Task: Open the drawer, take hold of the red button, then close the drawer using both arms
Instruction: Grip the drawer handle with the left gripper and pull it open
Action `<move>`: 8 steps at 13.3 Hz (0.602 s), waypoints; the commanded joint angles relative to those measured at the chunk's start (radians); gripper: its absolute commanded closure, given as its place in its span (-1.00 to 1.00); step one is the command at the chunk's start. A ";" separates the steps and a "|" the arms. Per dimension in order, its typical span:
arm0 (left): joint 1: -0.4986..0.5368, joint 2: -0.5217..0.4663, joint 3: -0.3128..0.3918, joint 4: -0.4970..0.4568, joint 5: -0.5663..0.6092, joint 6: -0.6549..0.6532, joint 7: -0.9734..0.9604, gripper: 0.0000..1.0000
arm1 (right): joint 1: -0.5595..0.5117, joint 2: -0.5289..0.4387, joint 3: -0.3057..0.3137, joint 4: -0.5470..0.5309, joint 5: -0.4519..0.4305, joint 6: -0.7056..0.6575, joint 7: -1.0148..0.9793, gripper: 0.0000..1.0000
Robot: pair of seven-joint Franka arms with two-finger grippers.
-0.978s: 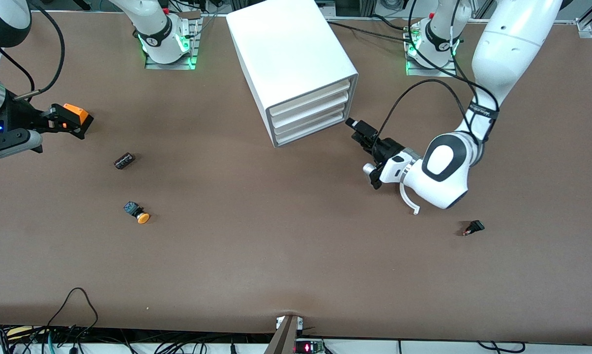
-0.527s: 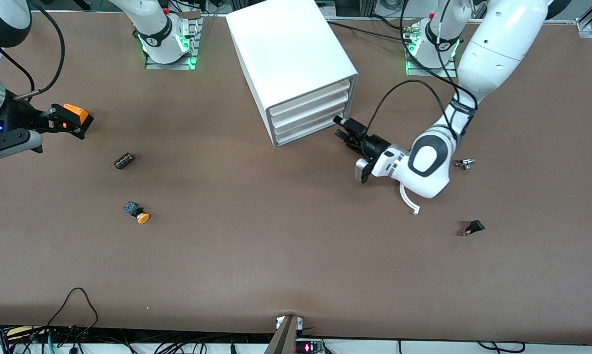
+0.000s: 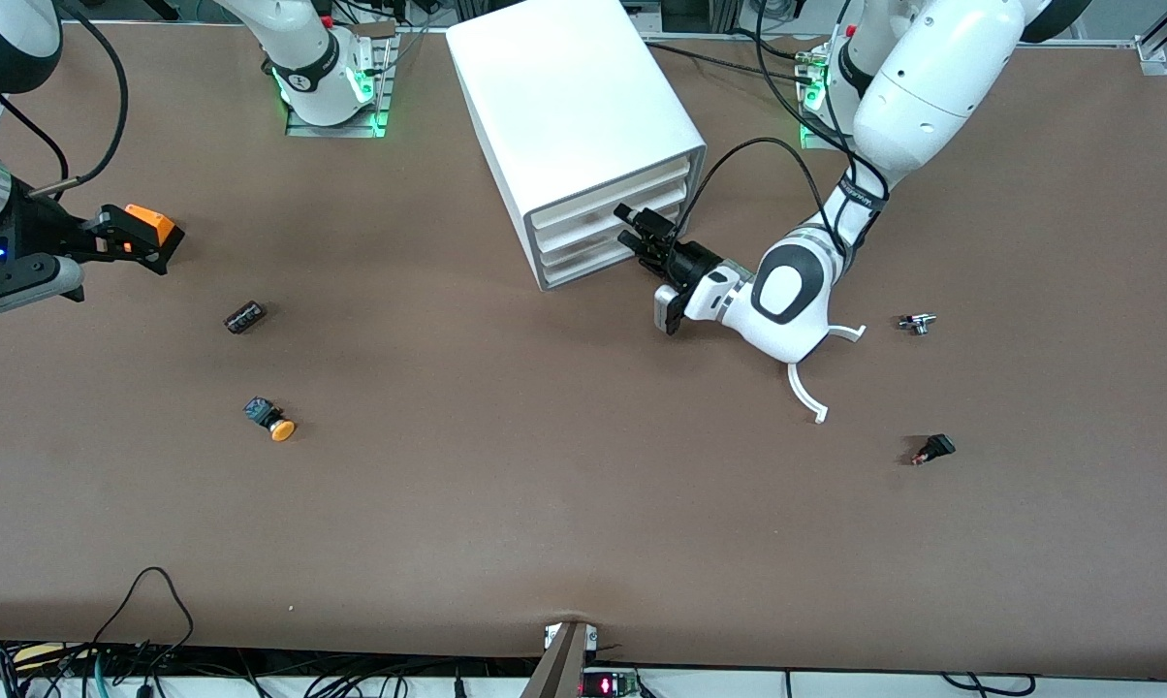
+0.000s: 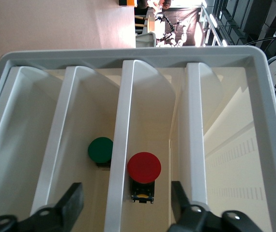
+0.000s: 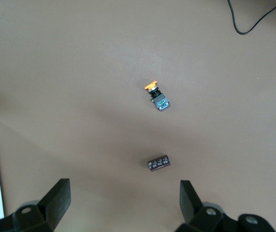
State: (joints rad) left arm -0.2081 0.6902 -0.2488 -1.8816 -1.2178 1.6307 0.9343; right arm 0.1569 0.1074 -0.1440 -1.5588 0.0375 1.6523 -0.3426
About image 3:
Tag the white plastic drawer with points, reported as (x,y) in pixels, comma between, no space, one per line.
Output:
(593,202)
(579,269)
(574,237)

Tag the dark cylindrical capacitor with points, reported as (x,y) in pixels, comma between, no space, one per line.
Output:
(244,318)

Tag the white curved plastic piece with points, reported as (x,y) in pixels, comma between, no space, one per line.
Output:
(799,393)

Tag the small black switch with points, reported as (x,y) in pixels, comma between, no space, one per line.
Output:
(937,446)

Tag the brown camera post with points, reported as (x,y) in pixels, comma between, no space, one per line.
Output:
(559,669)

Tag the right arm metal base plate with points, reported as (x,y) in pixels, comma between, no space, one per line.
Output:
(336,130)

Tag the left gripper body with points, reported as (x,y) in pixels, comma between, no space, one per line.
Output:
(690,260)

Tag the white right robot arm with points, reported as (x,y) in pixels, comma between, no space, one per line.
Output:
(317,92)

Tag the orange mushroom push button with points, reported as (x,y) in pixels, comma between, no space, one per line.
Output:
(278,427)

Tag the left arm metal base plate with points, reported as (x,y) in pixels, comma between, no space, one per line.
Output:
(811,136)

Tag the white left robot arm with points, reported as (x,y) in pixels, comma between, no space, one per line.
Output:
(932,87)

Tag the small device with red display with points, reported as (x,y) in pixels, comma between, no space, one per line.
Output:
(608,686)

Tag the small silver metal switch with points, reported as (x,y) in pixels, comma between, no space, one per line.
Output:
(918,323)

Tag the white drawer cabinet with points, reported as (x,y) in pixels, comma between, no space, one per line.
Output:
(564,87)

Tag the orange box with black base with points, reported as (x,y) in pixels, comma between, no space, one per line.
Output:
(152,225)

